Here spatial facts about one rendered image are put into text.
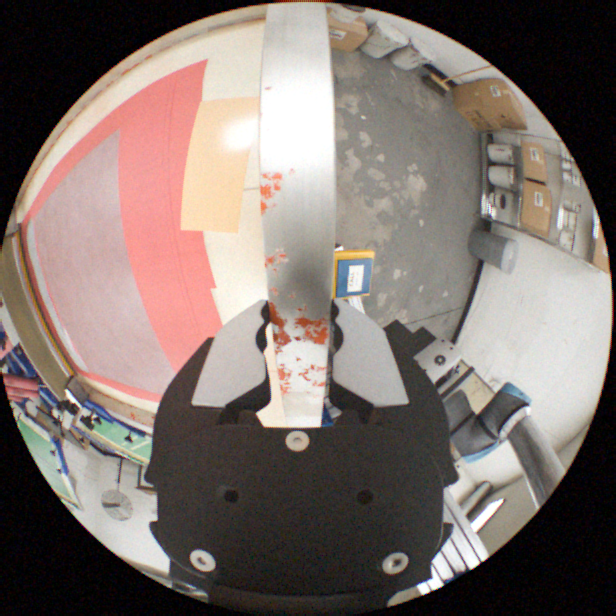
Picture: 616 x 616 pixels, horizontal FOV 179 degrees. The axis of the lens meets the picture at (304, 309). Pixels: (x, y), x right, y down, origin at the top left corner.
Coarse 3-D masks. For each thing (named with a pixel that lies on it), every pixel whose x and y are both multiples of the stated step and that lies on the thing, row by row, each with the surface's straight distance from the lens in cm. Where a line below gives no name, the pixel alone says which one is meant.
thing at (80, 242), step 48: (144, 96) 23; (192, 96) 19; (96, 144) 27; (144, 144) 20; (48, 192) 40; (96, 192) 25; (144, 192) 19; (48, 240) 41; (96, 240) 25; (144, 240) 19; (192, 240) 16; (48, 288) 49; (96, 288) 29; (144, 288) 21; (192, 288) 17
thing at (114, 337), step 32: (64, 320) 47; (96, 320) 33; (128, 320) 26; (160, 320) 22; (192, 320) 19; (64, 352) 65; (96, 352) 41; (128, 352) 31; (160, 352) 25; (192, 352) 22; (128, 384) 41; (160, 384) 32
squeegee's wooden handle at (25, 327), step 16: (0, 256) 58; (0, 272) 58; (16, 272) 58; (0, 288) 58; (16, 288) 58; (16, 304) 58; (16, 320) 58; (32, 320) 58; (32, 336) 59; (32, 352) 59; (48, 352) 60; (48, 368) 60; (48, 384) 61; (64, 384) 63
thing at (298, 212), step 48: (144, 48) 26; (288, 48) 15; (96, 96) 33; (288, 96) 12; (48, 144) 42; (288, 144) 11; (288, 192) 10; (288, 240) 10; (288, 288) 11; (288, 336) 13; (288, 384) 17
